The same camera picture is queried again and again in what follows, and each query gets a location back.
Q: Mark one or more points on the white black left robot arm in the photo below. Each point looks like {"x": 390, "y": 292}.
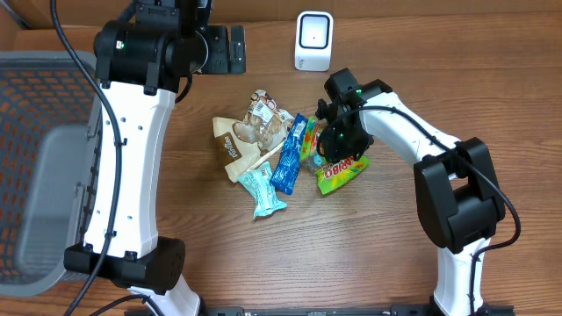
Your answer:
{"x": 145, "y": 61}

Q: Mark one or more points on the green Haribo gummy bag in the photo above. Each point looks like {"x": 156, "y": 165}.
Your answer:
{"x": 330, "y": 176}

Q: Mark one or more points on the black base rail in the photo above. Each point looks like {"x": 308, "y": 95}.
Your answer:
{"x": 396, "y": 310}

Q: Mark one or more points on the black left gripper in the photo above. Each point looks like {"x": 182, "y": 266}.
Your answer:
{"x": 219, "y": 36}

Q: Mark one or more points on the beige nut snack pouch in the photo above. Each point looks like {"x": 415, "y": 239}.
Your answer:
{"x": 245, "y": 144}

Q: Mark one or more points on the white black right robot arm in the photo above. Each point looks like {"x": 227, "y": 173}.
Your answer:
{"x": 455, "y": 182}

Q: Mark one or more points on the light teal snack wrapper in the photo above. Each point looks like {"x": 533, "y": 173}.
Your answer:
{"x": 257, "y": 183}

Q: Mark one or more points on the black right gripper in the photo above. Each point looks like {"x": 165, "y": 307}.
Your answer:
{"x": 333, "y": 153}

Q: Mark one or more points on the blue snack bar wrapper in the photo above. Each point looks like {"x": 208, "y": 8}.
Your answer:
{"x": 287, "y": 169}

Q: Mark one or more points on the grey plastic mesh basket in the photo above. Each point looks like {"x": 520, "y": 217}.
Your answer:
{"x": 50, "y": 139}

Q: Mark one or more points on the white barcode scanner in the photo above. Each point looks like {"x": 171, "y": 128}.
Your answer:
{"x": 313, "y": 42}

